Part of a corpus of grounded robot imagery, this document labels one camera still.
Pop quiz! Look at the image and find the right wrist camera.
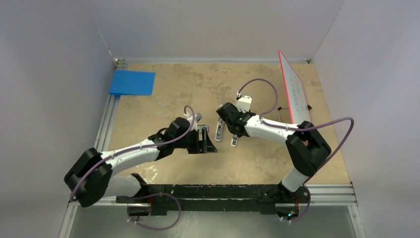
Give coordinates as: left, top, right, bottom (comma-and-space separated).
235, 95, 252, 113

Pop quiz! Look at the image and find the blue plastic board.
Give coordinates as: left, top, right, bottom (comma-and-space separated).
108, 69, 156, 96

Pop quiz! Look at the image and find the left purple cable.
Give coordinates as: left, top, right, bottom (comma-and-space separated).
69, 105, 196, 202

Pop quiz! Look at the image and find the whiteboard metal stand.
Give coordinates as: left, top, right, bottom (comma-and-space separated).
277, 105, 312, 123

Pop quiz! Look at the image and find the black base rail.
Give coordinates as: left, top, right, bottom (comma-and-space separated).
116, 184, 310, 218

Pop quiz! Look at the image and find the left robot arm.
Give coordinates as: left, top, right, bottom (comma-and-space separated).
64, 118, 217, 207

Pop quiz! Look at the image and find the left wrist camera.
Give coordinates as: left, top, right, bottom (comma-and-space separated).
184, 113, 202, 131

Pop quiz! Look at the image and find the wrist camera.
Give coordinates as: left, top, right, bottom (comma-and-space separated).
184, 113, 202, 131
235, 95, 252, 113

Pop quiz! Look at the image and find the white stapler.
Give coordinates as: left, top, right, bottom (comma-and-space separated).
215, 118, 224, 141

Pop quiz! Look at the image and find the red framed whiteboard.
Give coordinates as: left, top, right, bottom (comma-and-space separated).
278, 50, 311, 124

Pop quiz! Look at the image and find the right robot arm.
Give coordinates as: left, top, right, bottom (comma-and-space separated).
216, 103, 331, 202

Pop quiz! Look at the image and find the small white staple remover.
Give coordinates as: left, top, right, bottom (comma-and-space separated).
231, 135, 238, 147

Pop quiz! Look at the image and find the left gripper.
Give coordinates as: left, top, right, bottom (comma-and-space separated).
173, 127, 216, 154

